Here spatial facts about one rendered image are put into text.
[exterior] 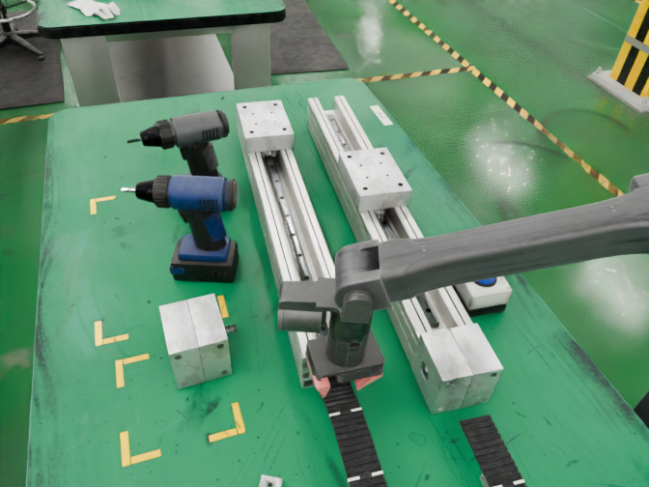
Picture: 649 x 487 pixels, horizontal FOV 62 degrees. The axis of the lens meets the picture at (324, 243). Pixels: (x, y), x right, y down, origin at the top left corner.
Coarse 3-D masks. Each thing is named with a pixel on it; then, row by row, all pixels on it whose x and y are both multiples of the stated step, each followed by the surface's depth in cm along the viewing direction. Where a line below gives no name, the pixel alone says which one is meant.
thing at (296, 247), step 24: (240, 144) 139; (264, 168) 119; (288, 168) 119; (264, 192) 112; (288, 192) 119; (264, 216) 109; (288, 216) 111; (312, 216) 107; (288, 240) 108; (312, 240) 102; (288, 264) 97; (312, 264) 103; (312, 336) 86; (312, 384) 88
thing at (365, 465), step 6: (372, 456) 77; (348, 462) 76; (354, 462) 76; (360, 462) 76; (366, 462) 76; (372, 462) 76; (378, 462) 76; (348, 468) 75; (354, 468) 75; (360, 468) 75; (366, 468) 75; (372, 468) 75; (378, 468) 76; (348, 474) 75; (354, 474) 75
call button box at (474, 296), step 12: (456, 288) 104; (468, 288) 99; (480, 288) 99; (492, 288) 99; (504, 288) 99; (468, 300) 99; (480, 300) 98; (492, 300) 99; (504, 300) 100; (468, 312) 100; (480, 312) 101; (492, 312) 102
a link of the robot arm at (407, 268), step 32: (640, 192) 59; (512, 224) 62; (544, 224) 61; (576, 224) 59; (608, 224) 58; (640, 224) 57; (352, 256) 67; (384, 256) 65; (416, 256) 64; (448, 256) 62; (480, 256) 62; (512, 256) 61; (544, 256) 61; (576, 256) 61; (608, 256) 61; (352, 288) 64; (384, 288) 64; (416, 288) 65
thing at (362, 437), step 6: (354, 432) 79; (360, 432) 79; (366, 432) 79; (336, 438) 78; (342, 438) 78; (348, 438) 78; (354, 438) 78; (360, 438) 78; (366, 438) 78; (342, 444) 77; (348, 444) 77; (354, 444) 78
